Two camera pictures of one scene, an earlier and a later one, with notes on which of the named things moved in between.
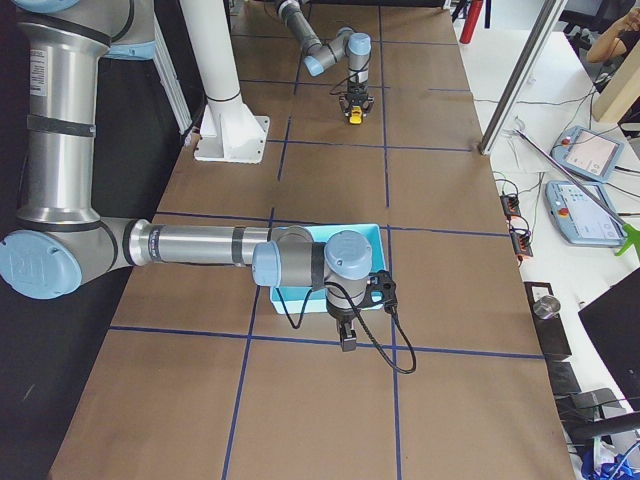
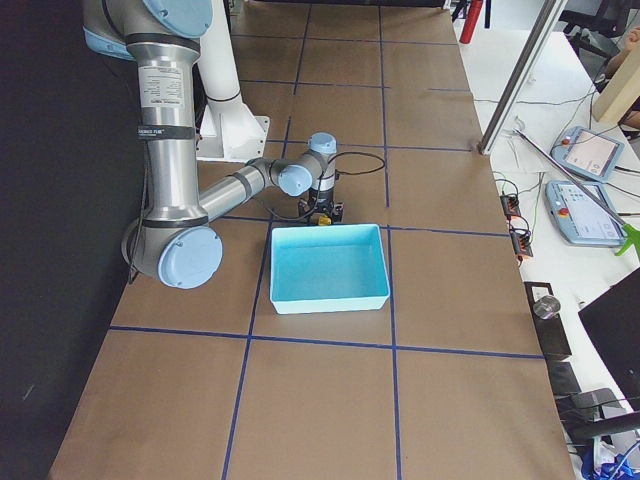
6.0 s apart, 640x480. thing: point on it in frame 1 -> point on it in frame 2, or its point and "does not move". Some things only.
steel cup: (546, 307) does not move
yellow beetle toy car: (356, 115) -> (324, 220)
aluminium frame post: (549, 13) does not move
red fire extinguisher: (470, 21) does not move
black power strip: (520, 237) does not move
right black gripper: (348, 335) -> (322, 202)
